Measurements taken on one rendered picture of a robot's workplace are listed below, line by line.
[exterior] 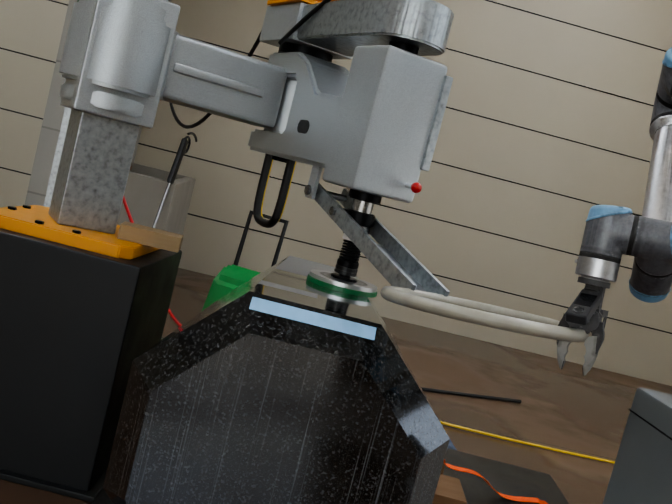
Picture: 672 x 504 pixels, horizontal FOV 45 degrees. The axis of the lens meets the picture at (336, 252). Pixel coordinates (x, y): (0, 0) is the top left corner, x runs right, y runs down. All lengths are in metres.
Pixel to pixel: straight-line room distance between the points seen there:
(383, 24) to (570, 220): 5.59
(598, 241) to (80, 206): 1.65
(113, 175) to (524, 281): 5.51
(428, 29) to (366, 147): 0.38
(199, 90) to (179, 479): 1.35
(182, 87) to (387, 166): 0.81
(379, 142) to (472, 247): 5.28
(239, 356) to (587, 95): 6.26
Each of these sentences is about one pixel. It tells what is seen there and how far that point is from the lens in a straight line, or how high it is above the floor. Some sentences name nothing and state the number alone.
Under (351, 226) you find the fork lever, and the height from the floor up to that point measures 1.02.
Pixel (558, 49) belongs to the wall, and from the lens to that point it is 7.82.
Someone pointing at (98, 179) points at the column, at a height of 0.95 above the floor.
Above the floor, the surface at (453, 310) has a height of 0.94.
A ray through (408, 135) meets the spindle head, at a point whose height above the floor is 1.32.
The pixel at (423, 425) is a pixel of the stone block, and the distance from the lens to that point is 2.04.
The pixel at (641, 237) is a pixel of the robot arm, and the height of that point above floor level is 1.19.
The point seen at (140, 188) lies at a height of 0.78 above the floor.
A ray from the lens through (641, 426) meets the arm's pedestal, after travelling 2.02.
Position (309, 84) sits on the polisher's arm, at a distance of 2.74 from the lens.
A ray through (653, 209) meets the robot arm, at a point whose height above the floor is 1.26.
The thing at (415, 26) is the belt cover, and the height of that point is 1.61.
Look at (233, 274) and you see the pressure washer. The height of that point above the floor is 0.55.
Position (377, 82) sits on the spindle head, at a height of 1.44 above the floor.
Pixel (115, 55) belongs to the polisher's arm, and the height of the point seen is 1.34.
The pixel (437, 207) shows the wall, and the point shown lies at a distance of 7.48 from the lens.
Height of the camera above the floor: 1.15
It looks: 5 degrees down
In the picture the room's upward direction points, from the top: 14 degrees clockwise
